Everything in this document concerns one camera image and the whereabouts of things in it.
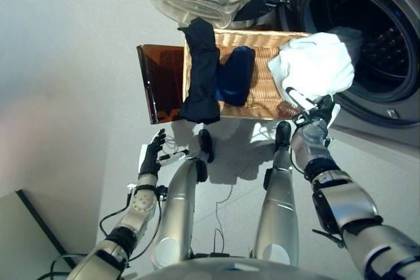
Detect amber acrylic stand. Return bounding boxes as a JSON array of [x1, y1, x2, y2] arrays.
[[136, 44, 186, 125]]

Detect robot leg silver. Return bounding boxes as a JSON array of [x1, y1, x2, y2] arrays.
[[150, 158, 207, 268], [252, 150, 299, 266]]

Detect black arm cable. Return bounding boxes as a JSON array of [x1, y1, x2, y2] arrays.
[[49, 194, 163, 280]]

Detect white floor cable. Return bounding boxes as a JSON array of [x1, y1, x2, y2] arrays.
[[162, 132, 234, 256]]

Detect white garment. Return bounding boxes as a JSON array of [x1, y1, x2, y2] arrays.
[[267, 26, 365, 127]]

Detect robot left foot black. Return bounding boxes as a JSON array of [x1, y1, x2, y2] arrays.
[[198, 129, 214, 163]]

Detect robot torso grey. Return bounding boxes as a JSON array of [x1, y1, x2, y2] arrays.
[[134, 256, 358, 280]]

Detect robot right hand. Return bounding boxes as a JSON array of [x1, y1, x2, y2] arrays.
[[284, 86, 342, 127]]

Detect wicker laundry basket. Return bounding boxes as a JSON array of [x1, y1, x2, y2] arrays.
[[182, 29, 311, 121]]

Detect grey washing machine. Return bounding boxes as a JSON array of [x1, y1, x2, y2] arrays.
[[268, 0, 420, 148]]

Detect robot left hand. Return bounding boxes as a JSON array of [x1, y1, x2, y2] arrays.
[[138, 129, 190, 176]]

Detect dark edged grey panel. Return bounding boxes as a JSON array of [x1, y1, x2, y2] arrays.
[[0, 190, 79, 280]]

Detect long black garment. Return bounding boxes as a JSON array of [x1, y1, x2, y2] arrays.
[[177, 17, 221, 126]]

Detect robot left leg silver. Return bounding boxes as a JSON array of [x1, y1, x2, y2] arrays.
[[150, 158, 207, 268]]

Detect robot right leg silver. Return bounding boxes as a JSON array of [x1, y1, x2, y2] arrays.
[[252, 150, 299, 266]]

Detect blue garment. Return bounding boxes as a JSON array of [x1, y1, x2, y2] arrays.
[[215, 46, 256, 107]]

